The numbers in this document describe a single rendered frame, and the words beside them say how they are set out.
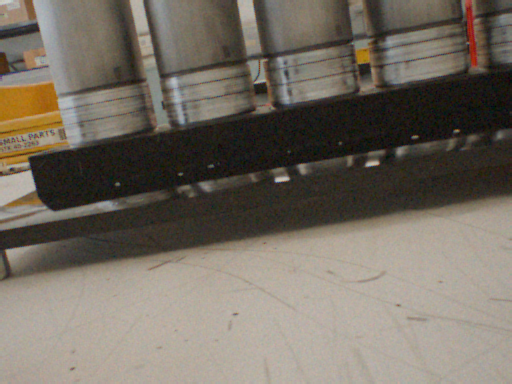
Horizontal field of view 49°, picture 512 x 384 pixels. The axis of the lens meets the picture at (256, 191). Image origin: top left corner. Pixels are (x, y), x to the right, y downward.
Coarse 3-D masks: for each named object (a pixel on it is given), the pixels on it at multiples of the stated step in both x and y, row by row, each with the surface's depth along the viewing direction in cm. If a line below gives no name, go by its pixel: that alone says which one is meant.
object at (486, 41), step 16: (480, 0) 14; (496, 0) 14; (480, 16) 14; (496, 16) 14; (480, 32) 14; (496, 32) 14; (480, 48) 15; (496, 48) 14; (480, 64) 15; (496, 64) 14
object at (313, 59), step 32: (256, 0) 14; (288, 0) 14; (320, 0) 14; (288, 32) 14; (320, 32) 14; (352, 32) 15; (288, 64) 14; (320, 64) 14; (352, 64) 14; (288, 96) 14; (320, 96) 14
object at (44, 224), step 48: (336, 144) 13; (384, 144) 12; (432, 144) 11; (480, 144) 10; (96, 192) 13; (144, 192) 12; (192, 192) 11; (240, 192) 10; (288, 192) 10; (336, 192) 10; (0, 240) 11; (48, 240) 11
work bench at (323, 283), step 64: (0, 192) 26; (384, 192) 13; (448, 192) 12; (64, 256) 12; (128, 256) 11; (192, 256) 10; (256, 256) 10; (320, 256) 9; (384, 256) 9; (448, 256) 8; (0, 320) 9; (64, 320) 8; (128, 320) 8; (192, 320) 8; (256, 320) 7; (320, 320) 7; (384, 320) 7; (448, 320) 6
